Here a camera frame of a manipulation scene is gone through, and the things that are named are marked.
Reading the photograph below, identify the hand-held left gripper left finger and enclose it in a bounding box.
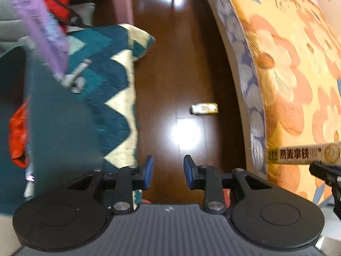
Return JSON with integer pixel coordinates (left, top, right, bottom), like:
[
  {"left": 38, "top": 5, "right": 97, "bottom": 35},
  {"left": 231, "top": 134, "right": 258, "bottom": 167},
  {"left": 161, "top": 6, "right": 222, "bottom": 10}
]
[{"left": 65, "top": 155, "right": 154, "bottom": 214}]

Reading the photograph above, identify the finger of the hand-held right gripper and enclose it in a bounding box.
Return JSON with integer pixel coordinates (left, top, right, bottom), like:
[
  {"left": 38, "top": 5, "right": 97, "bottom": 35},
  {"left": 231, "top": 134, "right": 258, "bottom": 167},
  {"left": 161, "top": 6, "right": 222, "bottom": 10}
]
[{"left": 309, "top": 161, "right": 341, "bottom": 206}]

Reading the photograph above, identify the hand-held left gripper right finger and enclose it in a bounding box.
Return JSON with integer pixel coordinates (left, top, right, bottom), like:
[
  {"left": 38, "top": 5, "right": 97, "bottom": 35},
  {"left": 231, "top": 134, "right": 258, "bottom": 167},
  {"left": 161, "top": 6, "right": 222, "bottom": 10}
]
[{"left": 183, "top": 155, "right": 277, "bottom": 214}]

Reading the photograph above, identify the white stick sachet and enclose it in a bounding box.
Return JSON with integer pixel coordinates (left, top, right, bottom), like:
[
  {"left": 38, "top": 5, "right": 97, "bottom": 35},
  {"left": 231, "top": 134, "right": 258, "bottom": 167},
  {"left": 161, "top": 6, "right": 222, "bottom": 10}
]
[{"left": 266, "top": 143, "right": 341, "bottom": 166}]

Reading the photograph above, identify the red plastic bag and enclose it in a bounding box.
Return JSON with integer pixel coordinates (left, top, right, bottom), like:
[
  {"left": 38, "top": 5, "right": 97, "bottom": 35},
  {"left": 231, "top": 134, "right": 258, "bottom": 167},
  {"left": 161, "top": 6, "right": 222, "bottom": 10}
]
[{"left": 9, "top": 104, "right": 30, "bottom": 168}]

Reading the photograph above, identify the yellow white packet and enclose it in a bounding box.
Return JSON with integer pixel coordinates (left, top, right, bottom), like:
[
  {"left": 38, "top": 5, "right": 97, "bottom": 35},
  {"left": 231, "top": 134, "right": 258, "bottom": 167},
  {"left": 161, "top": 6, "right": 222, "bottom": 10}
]
[{"left": 190, "top": 103, "right": 219, "bottom": 116}]

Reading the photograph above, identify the green patterned quilt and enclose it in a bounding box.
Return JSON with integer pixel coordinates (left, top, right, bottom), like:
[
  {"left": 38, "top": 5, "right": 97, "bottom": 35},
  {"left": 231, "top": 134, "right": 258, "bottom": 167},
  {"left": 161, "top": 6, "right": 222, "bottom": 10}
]
[{"left": 64, "top": 23, "right": 156, "bottom": 208}]

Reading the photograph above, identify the bed with floral sheet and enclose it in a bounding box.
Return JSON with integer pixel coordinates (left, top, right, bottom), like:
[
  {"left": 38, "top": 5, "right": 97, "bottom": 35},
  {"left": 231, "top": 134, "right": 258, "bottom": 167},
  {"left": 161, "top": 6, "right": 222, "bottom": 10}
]
[{"left": 197, "top": 0, "right": 341, "bottom": 208}]

